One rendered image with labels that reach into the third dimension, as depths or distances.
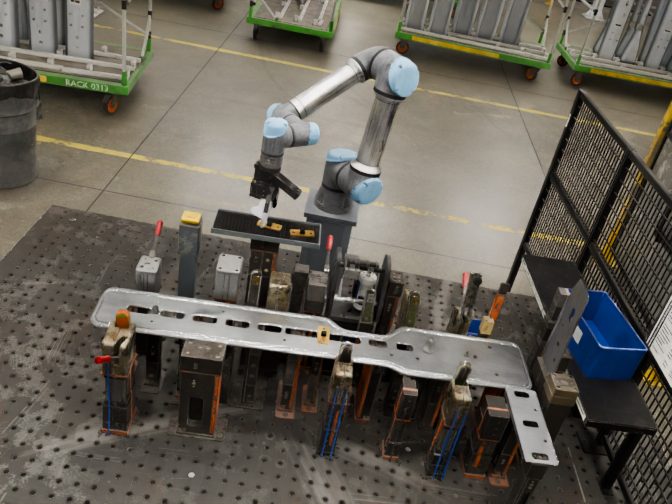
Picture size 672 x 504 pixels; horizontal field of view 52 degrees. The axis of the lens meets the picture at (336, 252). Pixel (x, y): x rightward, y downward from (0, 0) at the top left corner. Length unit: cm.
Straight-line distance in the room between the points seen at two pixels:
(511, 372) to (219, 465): 95
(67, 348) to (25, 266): 52
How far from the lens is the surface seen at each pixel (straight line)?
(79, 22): 620
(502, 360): 231
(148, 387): 238
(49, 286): 282
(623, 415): 228
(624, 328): 245
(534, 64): 885
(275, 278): 226
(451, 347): 228
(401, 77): 233
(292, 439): 227
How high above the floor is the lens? 239
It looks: 33 degrees down
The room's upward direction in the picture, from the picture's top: 12 degrees clockwise
